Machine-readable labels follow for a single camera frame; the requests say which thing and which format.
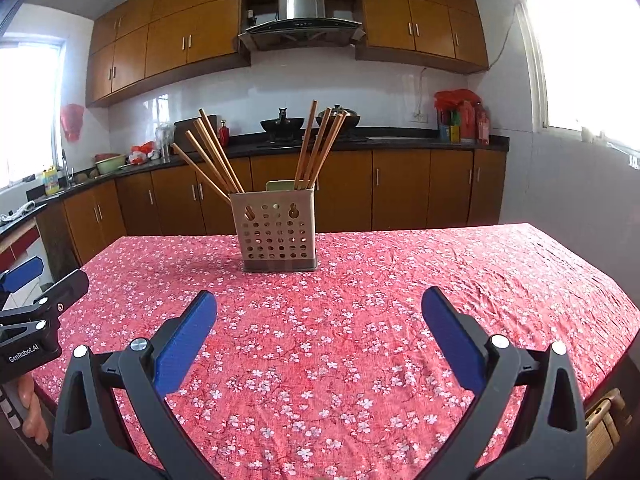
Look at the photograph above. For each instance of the bamboo chopstick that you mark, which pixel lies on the bamboo chopstick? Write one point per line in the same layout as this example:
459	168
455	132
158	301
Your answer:
214	172
315	150
218	191
304	148
326	137
220	150
218	158

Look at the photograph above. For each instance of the beige perforated utensil holder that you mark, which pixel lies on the beige perforated utensil holder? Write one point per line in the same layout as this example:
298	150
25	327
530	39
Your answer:
275	228

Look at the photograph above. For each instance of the red floral tablecloth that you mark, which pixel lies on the red floral tablecloth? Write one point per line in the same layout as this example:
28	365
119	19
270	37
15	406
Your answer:
333	374

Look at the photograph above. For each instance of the upper kitchen cabinets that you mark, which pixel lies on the upper kitchen cabinets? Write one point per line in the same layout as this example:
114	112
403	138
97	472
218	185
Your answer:
141	45

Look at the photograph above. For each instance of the dark thin chopstick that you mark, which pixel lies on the dark thin chopstick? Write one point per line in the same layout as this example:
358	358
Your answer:
327	147

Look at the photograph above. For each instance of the black wok with lid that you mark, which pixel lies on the black wok with lid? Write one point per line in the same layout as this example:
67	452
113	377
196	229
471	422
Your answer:
352	119

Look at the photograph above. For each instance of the green basin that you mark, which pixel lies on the green basin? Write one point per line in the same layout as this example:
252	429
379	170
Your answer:
109	164

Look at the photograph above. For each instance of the window right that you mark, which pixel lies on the window right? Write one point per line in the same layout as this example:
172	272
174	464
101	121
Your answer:
583	58

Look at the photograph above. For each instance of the black wok left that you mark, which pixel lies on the black wok left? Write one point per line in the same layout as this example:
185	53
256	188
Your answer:
283	128

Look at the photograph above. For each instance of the steel range hood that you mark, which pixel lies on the steel range hood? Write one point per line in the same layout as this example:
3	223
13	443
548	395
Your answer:
268	25

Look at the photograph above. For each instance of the red plastic bag on wall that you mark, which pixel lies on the red plastic bag on wall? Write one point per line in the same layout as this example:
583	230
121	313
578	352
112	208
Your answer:
72	120

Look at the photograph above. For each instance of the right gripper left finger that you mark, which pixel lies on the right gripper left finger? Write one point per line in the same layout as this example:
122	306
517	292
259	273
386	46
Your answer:
90	437

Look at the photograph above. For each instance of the yellow dish soap bottle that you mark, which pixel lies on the yellow dish soap bottle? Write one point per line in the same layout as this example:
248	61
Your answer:
50	181

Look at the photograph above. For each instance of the dark cutting board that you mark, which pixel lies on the dark cutting board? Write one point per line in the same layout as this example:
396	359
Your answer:
181	128

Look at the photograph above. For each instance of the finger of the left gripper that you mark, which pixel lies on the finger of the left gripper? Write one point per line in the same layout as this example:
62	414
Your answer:
64	293
14	279

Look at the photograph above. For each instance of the left hand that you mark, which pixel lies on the left hand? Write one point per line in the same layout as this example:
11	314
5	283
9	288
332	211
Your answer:
34	425

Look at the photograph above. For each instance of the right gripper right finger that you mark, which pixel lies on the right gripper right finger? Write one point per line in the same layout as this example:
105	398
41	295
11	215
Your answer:
548	437

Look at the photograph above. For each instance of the window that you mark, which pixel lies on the window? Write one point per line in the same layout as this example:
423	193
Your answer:
31	86
583	58

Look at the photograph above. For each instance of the window left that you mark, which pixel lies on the window left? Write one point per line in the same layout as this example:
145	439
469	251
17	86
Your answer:
31	86

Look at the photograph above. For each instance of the red bags and bottles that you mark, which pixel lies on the red bags and bottles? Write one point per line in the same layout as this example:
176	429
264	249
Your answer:
461	117

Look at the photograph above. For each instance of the red bottle on counter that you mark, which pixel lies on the red bottle on counter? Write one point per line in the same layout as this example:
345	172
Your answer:
224	134

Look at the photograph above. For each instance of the wooden chair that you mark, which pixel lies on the wooden chair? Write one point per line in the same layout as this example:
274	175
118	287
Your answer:
606	423

